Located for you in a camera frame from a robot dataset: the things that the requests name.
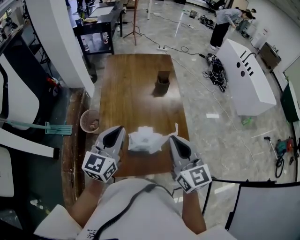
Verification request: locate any black vacuum hose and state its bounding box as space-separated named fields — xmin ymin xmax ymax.
xmin=264 ymin=135 xmax=285 ymax=179

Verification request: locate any brown leather holder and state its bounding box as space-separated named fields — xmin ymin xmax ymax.
xmin=156 ymin=70 xmax=171 ymax=94

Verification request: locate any black wrapped box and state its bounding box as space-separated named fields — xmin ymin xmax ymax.
xmin=0 ymin=210 xmax=23 ymax=231

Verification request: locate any white black curved kiosk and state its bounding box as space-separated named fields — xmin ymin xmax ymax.
xmin=0 ymin=53 xmax=60 ymax=160

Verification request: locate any pile of black cables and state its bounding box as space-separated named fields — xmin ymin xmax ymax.
xmin=202 ymin=53 xmax=229 ymax=92

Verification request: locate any white rounded seat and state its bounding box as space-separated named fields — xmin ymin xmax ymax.
xmin=0 ymin=146 xmax=15 ymax=197

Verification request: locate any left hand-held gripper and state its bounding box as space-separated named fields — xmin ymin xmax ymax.
xmin=81 ymin=126 xmax=126 ymax=182

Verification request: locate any wooden tripod stand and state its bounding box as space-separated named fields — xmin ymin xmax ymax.
xmin=123 ymin=0 xmax=143 ymax=46

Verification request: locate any black shelf table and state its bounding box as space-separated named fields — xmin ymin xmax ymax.
xmin=73 ymin=3 xmax=124 ymax=56

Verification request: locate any person's right forearm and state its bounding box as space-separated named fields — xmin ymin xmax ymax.
xmin=181 ymin=191 xmax=207 ymax=235

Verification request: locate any teal flat mop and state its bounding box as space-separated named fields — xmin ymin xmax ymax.
xmin=0 ymin=118 xmax=73 ymax=136

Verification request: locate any white tissue pack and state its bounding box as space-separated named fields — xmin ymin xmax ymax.
xmin=128 ymin=126 xmax=162 ymax=154

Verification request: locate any dark green cabinet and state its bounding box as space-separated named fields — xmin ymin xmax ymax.
xmin=280 ymin=81 xmax=300 ymax=122

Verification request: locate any white panel with black frame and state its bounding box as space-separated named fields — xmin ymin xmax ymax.
xmin=202 ymin=179 xmax=300 ymax=240

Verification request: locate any person's left forearm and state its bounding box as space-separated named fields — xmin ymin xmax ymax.
xmin=70 ymin=180 xmax=111 ymax=228

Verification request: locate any pink mesh wastebasket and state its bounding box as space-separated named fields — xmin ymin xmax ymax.
xmin=80 ymin=109 xmax=101 ymax=135

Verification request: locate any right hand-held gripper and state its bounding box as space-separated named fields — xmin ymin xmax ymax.
xmin=169 ymin=135 xmax=212 ymax=194

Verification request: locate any white cloth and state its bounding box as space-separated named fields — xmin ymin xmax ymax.
xmin=150 ymin=123 xmax=179 ymax=154

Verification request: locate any brown cabinet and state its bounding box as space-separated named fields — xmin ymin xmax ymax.
xmin=259 ymin=42 xmax=282 ymax=70

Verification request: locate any white cabinet with holes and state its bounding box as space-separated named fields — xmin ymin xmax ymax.
xmin=216 ymin=38 xmax=277 ymax=116

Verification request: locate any person's white shirt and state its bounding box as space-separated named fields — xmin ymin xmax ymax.
xmin=34 ymin=178 xmax=233 ymax=240

